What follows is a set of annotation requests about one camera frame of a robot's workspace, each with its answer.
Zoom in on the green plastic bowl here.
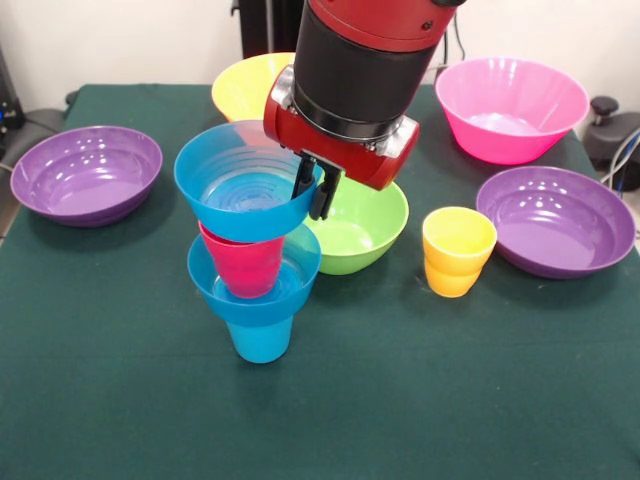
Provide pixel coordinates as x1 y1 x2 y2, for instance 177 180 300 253
287 177 410 276

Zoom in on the black clamp with knob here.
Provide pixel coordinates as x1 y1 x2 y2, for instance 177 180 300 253
582 95 640 169

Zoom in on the grey rounded base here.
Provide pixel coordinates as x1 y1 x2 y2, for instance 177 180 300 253
19 107 69 146

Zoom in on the pink plastic bowl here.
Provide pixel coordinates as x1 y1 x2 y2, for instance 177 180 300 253
434 56 591 166

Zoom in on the bundle of light cables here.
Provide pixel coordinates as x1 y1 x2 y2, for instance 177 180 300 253
599 127 640 194

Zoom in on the blue plastic cup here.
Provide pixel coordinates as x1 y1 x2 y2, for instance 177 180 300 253
225 314 294 364

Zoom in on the small blue plastic bowl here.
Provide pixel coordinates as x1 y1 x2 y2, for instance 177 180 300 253
187 222 322 326
173 120 325 245

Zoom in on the black hanging cable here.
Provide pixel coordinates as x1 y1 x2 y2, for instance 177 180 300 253
442 9 467 69

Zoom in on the black equipment box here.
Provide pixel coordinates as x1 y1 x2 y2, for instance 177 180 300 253
0 44 26 156

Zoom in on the purple plastic bowl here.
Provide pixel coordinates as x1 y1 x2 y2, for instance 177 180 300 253
475 165 637 280
9 125 164 229

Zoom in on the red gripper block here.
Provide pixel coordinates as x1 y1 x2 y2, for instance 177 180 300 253
263 64 421 221

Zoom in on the red plastic cup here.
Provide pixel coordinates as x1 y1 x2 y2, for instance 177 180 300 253
197 220 287 300

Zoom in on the yellow plastic cup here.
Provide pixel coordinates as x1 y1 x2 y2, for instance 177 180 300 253
422 206 499 299

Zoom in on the dark green tablecloth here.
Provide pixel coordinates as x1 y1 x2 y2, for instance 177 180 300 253
0 82 640 480

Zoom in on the orange plastic bowl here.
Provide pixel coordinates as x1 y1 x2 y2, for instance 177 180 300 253
211 52 297 124

